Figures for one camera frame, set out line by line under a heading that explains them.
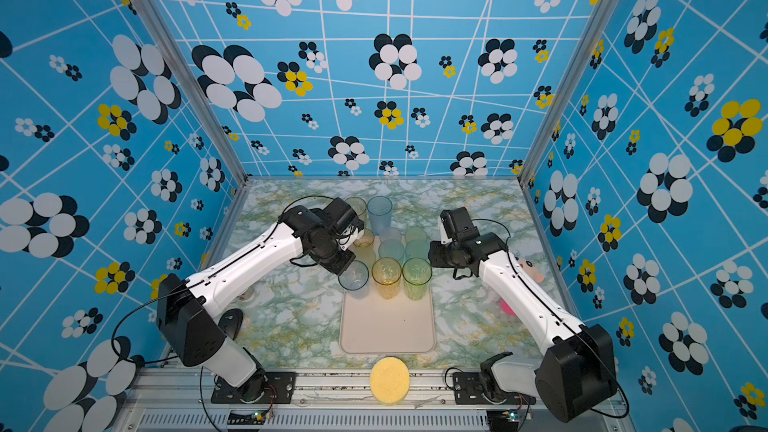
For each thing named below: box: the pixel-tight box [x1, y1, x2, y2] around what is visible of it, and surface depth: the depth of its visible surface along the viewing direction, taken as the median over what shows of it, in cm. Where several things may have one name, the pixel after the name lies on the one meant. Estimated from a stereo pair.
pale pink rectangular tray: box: [339, 273, 436, 354], surface depth 87 cm
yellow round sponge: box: [370, 356, 411, 405], surface depth 74 cm
